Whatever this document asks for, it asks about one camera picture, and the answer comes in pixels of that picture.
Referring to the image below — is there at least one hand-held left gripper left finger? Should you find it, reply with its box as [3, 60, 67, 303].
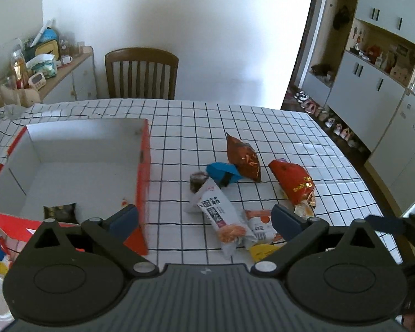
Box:
[17, 205, 160, 278]

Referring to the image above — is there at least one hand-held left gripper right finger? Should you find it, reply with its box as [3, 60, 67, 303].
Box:
[250, 203, 402, 278]

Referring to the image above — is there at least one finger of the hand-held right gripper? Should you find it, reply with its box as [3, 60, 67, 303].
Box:
[365, 214, 407, 236]

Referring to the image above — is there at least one white orange snack packet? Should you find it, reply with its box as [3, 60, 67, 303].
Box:
[245, 209, 283, 246]

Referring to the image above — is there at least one yellow snack packet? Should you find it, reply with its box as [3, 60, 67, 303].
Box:
[249, 244, 287, 263]

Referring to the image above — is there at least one red gold snack bag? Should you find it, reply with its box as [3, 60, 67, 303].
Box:
[268, 158, 317, 217]

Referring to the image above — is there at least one dark small snack packet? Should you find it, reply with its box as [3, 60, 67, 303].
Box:
[42, 203, 77, 224]

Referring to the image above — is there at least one white noodle snack packet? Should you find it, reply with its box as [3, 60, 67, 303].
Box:
[183, 170, 259, 259]

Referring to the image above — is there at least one brown-red chip bag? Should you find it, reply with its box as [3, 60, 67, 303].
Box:
[225, 132, 263, 183]

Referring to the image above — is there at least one blue snack packet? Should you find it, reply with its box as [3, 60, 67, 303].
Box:
[206, 162, 243, 188]

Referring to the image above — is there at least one red cardboard box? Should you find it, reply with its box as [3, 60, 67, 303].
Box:
[0, 118, 152, 256]

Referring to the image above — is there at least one checked white tablecloth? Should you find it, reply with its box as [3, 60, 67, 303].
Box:
[0, 98, 403, 274]

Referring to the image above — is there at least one row of shoes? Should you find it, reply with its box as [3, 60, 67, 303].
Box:
[292, 90, 365, 153]

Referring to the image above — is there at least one white wooden-top sideboard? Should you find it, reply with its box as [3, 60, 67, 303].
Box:
[0, 46, 98, 107]

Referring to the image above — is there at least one wooden chair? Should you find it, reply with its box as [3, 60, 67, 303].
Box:
[104, 48, 179, 100]

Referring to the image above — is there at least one white kitchen timer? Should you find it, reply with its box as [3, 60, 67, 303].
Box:
[28, 72, 48, 89]

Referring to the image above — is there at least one group of shelf ornaments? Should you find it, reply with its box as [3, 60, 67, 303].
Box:
[349, 24, 415, 81]

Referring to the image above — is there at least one green white tissue pack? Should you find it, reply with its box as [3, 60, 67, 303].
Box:
[25, 55, 58, 77]

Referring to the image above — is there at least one glass jar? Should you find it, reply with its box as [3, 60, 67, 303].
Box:
[10, 50, 30, 81]

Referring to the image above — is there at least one yellow blue container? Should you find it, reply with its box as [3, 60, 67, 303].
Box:
[34, 28, 61, 60]

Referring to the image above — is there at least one clear glass dome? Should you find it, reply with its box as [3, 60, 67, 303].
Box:
[0, 38, 25, 81]

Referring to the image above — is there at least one dark hanging bag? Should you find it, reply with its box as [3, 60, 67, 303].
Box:
[333, 5, 352, 30]

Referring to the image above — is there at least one grey wall cabinet unit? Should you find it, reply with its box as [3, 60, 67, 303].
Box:
[282, 0, 415, 217]

